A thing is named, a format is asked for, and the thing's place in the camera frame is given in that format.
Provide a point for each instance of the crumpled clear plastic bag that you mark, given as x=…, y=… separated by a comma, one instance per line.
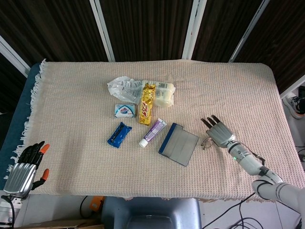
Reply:
x=124, y=89

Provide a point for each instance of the left silver robot hand orange fingertips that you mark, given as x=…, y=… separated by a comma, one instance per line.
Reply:
x=20, y=176

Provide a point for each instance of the teal mattress pad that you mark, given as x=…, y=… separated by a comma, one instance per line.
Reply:
x=14, y=124

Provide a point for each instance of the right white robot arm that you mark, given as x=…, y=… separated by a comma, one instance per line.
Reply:
x=247, y=162

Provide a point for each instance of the white screen frame post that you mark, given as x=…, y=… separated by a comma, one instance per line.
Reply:
x=293, y=88
x=193, y=31
x=102, y=31
x=14, y=57
x=247, y=33

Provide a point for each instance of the white blue soap box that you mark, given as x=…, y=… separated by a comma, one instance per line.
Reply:
x=124, y=111

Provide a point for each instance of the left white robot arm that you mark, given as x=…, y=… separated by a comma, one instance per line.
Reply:
x=6, y=212

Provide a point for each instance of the brown cardboard box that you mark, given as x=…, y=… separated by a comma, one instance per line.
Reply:
x=59, y=224

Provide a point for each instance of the grey orange sneaker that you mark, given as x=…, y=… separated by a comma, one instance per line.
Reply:
x=294, y=106

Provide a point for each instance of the cream rolls in clear wrap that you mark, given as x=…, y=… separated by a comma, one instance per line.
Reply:
x=164, y=95

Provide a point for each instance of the blue razor packet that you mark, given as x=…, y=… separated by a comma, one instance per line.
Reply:
x=119, y=136

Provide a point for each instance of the purple white toothpaste tube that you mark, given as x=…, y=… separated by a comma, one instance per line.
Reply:
x=153, y=132

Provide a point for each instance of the grey robot base shell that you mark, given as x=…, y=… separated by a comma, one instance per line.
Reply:
x=152, y=212

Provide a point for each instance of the beige waffle weave blanket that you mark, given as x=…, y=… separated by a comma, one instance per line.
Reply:
x=95, y=167

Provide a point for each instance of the thin-framed eyeglasses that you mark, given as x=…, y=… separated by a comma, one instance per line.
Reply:
x=206, y=141

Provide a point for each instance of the grey pouch with blue edge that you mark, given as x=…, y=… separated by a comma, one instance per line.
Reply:
x=181, y=145

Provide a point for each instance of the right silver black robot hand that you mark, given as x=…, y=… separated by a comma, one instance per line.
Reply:
x=220, y=133

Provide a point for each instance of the orange device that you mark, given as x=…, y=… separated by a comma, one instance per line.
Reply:
x=96, y=204

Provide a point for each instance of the gold foil snack pack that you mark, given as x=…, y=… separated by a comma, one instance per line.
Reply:
x=146, y=105

